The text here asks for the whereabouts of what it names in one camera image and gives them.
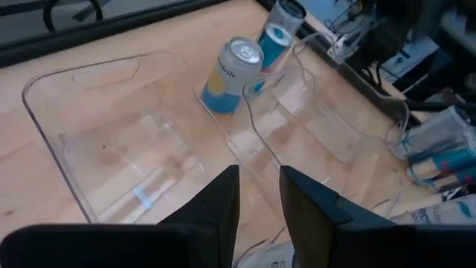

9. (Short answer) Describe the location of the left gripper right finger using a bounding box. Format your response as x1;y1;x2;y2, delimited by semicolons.
279;166;476;268

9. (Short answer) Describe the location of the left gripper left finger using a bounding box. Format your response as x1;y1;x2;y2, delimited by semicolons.
0;165;241;268

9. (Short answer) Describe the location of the white Celsius can black top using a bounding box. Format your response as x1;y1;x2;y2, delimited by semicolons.
390;106;472;161
266;0;308;38
389;193;476;226

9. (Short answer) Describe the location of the slim silver blue energy can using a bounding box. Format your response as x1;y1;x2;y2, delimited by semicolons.
252;22;295;94
405;147;476;179
418;167;476;194

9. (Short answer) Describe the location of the blue white Spindrift can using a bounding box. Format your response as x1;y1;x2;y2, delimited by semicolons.
200;36;266;115

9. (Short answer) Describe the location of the clear plastic bin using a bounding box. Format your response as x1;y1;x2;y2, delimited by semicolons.
241;31;410;224
21;51;245;226

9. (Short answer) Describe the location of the white SA7 label sign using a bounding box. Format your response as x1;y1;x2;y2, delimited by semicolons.
382;36;440;81

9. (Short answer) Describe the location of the black coiled cable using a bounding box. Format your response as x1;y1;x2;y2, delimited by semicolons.
42;0;105;22

